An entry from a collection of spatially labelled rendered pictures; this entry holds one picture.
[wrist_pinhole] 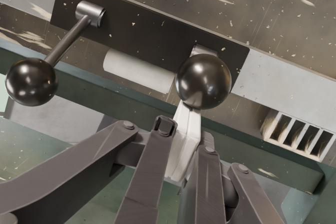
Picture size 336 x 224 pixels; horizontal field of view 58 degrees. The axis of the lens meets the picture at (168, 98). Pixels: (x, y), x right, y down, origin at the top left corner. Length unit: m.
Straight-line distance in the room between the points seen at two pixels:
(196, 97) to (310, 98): 0.18
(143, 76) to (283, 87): 0.15
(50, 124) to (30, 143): 2.69
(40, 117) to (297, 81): 2.87
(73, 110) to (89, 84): 2.67
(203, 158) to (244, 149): 0.30
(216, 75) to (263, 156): 0.29
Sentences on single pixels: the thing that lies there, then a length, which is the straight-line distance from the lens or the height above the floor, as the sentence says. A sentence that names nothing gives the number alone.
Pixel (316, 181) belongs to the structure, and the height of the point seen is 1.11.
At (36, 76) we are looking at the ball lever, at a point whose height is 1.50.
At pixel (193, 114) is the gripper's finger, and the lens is 0.20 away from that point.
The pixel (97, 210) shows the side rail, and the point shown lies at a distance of 0.41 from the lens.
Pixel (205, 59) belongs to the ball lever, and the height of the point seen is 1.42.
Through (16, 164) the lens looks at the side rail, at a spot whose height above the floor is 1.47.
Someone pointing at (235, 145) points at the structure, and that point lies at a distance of 0.45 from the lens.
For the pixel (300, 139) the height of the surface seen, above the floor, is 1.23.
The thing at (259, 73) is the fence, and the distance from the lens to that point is 0.33.
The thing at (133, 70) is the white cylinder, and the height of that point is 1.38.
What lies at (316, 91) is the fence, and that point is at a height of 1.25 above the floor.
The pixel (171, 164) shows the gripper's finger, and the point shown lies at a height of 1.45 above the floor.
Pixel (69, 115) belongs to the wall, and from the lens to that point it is 3.14.
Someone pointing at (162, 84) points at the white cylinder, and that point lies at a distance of 0.34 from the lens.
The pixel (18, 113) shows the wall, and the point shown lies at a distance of 3.02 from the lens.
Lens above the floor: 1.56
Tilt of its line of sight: 38 degrees down
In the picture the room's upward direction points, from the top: 83 degrees counter-clockwise
